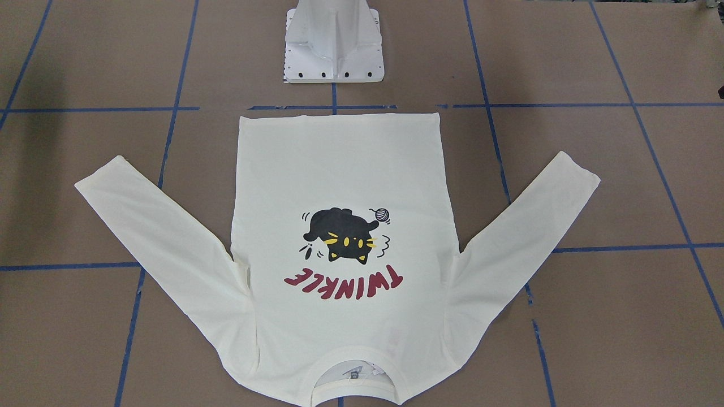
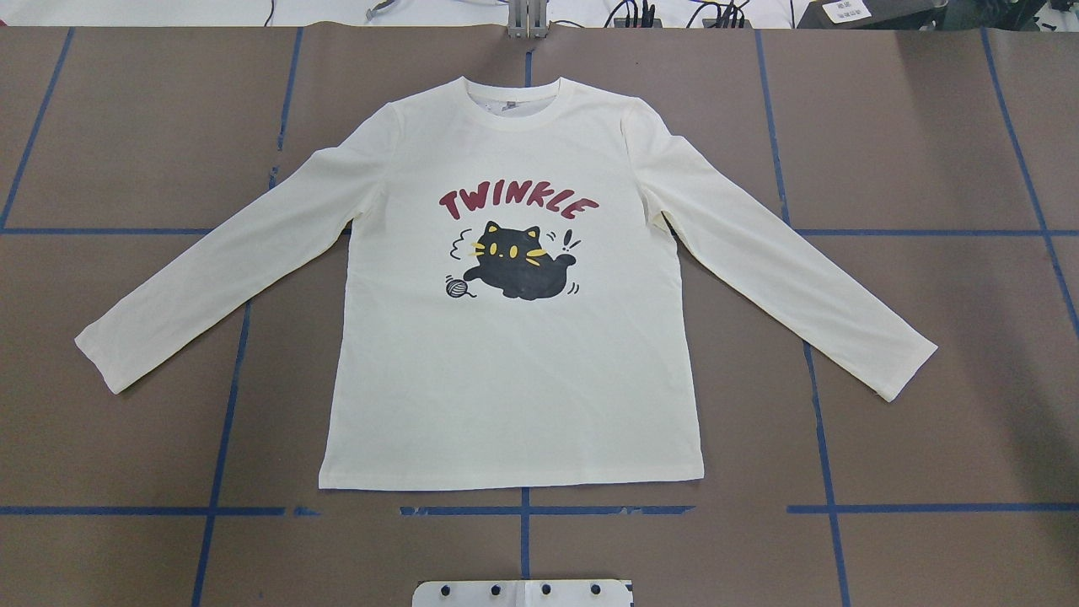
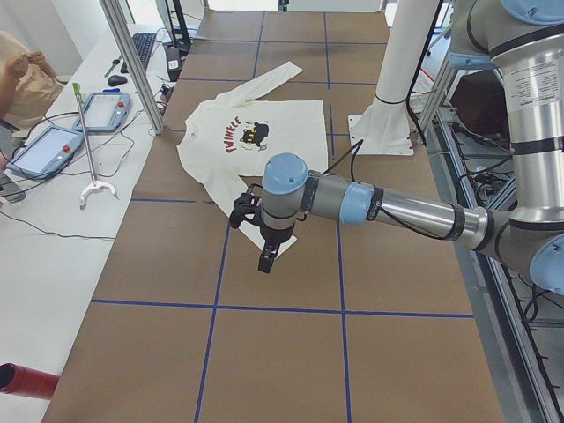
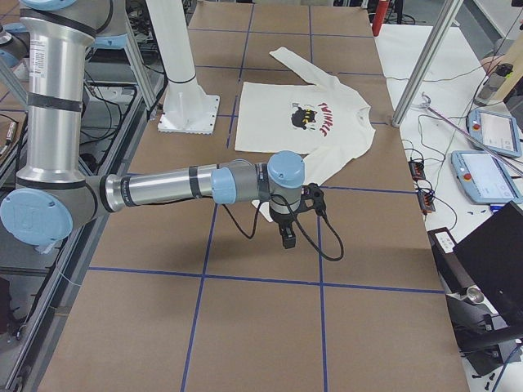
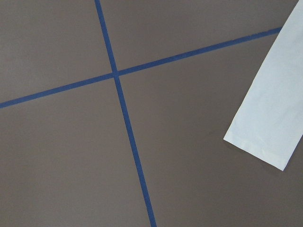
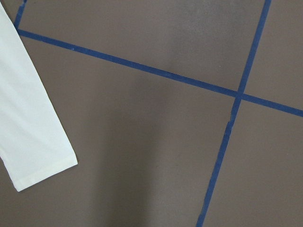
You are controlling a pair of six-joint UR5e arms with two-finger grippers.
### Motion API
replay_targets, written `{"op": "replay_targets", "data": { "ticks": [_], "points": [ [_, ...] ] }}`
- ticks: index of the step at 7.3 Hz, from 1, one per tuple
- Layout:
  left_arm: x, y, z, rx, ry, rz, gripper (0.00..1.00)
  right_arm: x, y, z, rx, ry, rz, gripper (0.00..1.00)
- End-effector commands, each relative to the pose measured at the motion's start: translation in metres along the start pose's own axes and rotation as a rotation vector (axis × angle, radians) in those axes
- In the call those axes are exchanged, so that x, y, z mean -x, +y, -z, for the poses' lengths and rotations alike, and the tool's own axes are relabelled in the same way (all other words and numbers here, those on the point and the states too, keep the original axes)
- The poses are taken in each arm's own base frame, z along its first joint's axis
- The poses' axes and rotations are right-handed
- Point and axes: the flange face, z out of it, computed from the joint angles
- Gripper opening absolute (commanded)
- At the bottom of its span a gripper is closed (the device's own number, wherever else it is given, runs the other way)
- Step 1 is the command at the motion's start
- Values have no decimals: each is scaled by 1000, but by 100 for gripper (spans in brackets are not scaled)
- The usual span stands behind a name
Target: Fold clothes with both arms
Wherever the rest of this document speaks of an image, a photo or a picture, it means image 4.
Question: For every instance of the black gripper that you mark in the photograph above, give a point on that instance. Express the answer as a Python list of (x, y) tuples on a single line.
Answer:
[(283, 224)]

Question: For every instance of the cream long sleeve shirt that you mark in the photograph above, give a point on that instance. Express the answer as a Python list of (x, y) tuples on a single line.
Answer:
[(324, 120)]

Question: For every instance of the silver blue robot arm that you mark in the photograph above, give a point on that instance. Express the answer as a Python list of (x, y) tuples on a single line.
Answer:
[(52, 197)]

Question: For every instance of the lower black orange connector box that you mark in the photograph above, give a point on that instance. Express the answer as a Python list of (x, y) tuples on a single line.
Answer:
[(426, 199)]

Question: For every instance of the black orange connector box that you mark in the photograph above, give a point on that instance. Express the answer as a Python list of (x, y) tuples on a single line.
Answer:
[(416, 168), (426, 199)]

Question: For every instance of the upper black orange connector box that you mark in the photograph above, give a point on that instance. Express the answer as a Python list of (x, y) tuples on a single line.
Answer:
[(416, 168)]

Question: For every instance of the lower blue teach pendant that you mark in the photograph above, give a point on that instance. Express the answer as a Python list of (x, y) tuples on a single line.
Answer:
[(483, 178)]

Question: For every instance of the blue teach pendant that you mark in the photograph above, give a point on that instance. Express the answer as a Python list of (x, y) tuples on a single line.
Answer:
[(483, 178), (497, 131)]

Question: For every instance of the upper blue teach pendant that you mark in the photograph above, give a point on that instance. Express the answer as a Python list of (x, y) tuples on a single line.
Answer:
[(497, 131)]

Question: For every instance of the red cylinder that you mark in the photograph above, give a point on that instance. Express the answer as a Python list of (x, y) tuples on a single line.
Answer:
[(379, 16)]

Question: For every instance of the metal reacher grabber tool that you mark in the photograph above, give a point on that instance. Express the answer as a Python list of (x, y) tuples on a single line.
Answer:
[(427, 106)]

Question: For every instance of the grey water bottle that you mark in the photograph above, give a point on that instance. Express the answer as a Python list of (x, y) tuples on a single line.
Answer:
[(495, 80)]

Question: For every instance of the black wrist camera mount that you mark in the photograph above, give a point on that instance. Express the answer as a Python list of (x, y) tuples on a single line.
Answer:
[(312, 199)]

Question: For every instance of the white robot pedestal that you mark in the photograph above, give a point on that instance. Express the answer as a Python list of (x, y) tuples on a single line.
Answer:
[(187, 108)]

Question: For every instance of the aluminium table frame rail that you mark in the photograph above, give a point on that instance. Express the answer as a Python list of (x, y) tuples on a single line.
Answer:
[(124, 89)]

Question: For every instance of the aluminium frame post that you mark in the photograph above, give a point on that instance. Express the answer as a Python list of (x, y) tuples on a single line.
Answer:
[(435, 38)]

